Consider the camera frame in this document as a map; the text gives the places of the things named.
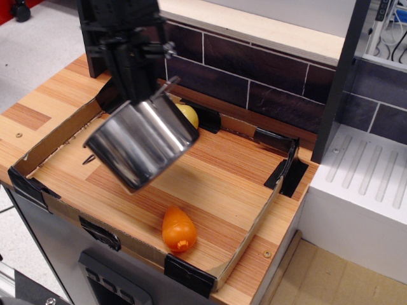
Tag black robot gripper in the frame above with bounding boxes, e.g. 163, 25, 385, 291
77, 1, 176, 102

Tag stainless steel pot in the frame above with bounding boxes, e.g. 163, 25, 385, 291
83, 76, 199, 194

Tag cardboard fence with black tape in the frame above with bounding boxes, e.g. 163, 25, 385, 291
8, 72, 309, 299

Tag yellow plastic potato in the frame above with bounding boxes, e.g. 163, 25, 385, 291
176, 104, 199, 130

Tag light wooden shelf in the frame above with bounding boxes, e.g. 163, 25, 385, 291
158, 0, 344, 67

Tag black caster wheel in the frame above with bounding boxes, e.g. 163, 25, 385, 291
10, 0, 31, 23

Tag orange plastic carrot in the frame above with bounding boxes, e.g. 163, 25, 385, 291
162, 207, 197, 252

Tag grey oven control panel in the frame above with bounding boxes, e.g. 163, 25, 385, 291
78, 252, 153, 305

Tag white drainboard sink unit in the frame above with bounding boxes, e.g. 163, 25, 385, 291
298, 125, 406, 283

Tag dark grey vertical post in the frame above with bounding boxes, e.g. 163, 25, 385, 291
312, 0, 373, 163

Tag white cables in background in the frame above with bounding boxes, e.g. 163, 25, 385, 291
365, 0, 407, 63

